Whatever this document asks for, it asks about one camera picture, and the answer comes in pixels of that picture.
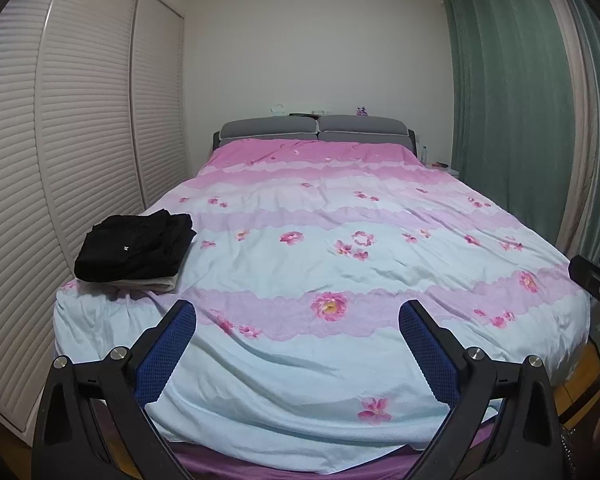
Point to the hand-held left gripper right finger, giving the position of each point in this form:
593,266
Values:
430,355

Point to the black pants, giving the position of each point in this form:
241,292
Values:
125,255

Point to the beige curtain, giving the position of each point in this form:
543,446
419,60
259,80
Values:
582,195

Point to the clear small container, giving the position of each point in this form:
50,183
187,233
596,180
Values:
321,112

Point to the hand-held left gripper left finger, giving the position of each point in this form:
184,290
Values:
165,355

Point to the purple toy figure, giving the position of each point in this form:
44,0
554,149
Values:
362,111

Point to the grey headboard cushion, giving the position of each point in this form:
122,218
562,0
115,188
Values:
362,127
267,129

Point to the white louvered wardrobe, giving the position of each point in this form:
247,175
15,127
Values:
80,110

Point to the white nightstand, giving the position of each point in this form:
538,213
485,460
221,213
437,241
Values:
444,171

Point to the clear plastic bottle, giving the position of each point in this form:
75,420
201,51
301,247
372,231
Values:
423,156

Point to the pink floral blanket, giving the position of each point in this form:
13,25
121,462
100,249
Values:
305,270

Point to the tissue box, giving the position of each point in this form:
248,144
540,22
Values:
278,108

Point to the dark small dish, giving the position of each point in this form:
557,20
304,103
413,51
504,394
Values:
440,164

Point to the folded black garment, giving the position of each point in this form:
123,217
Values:
182,232

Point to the folded beige garment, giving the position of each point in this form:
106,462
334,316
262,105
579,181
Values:
150,284

